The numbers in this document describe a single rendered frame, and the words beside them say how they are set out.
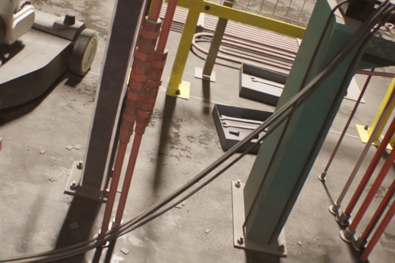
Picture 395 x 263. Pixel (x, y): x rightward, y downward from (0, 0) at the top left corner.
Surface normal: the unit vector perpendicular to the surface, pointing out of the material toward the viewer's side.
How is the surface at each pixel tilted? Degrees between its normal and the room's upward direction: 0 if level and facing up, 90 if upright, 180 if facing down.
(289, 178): 90
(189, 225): 0
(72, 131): 0
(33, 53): 0
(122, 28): 90
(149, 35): 90
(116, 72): 90
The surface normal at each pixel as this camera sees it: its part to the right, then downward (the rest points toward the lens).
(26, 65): 0.26, -0.81
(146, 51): 0.37, 0.58
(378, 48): -0.02, 0.54
